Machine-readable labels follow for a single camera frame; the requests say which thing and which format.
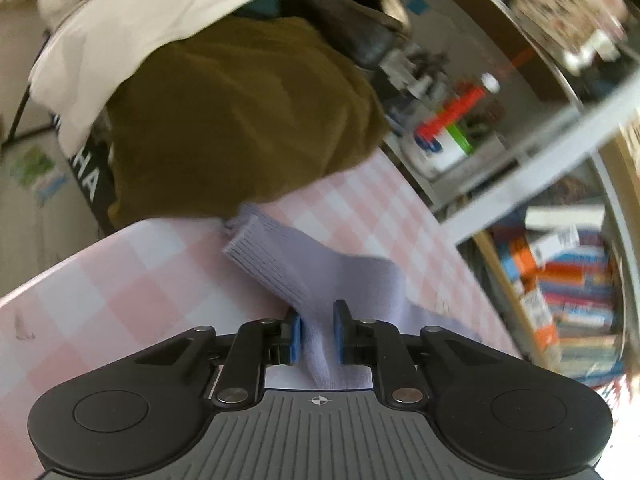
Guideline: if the cream white garment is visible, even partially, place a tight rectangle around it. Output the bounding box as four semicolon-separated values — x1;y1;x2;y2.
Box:
28;0;321;147

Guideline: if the row of colourful books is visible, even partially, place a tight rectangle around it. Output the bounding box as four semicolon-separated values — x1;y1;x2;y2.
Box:
487;205;628;388

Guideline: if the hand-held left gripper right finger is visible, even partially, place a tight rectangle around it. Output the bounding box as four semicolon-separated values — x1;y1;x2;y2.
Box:
333;299;501;407

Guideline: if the lavender knit garment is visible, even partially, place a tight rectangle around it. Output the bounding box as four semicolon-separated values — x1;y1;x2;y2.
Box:
221;202;483;391

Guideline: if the pink checked cartoon tablecloth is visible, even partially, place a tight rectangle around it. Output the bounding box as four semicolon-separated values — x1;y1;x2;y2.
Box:
0;150;523;480

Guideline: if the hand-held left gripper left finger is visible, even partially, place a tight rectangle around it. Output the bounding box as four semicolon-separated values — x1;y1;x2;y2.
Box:
135;306;304;407

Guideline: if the white frame bookshelf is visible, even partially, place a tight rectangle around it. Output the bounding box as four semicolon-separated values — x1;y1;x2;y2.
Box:
350;0;640;391

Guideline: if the olive brown garment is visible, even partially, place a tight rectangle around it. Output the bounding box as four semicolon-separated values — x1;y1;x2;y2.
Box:
106;14;389;231

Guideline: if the red tassel ornament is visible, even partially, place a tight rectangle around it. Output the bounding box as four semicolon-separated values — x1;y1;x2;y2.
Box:
416;72;501;142

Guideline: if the cluster of pens and brushes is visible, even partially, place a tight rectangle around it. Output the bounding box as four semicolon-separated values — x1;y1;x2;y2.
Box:
385;47;451;98

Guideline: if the black panel white lettering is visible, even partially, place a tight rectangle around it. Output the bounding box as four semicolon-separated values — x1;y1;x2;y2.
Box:
50;110;117;233

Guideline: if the brown leather shoe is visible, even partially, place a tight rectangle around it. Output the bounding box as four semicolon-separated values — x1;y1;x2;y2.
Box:
292;0;414;68

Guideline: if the white tub green lid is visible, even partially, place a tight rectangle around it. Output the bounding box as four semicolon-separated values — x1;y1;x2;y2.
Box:
400;127;483;181

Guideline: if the tall orange white box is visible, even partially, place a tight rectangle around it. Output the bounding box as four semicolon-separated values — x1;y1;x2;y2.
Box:
529;227;581;263

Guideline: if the thick white book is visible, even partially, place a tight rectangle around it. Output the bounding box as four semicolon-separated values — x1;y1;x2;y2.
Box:
524;205;606;231

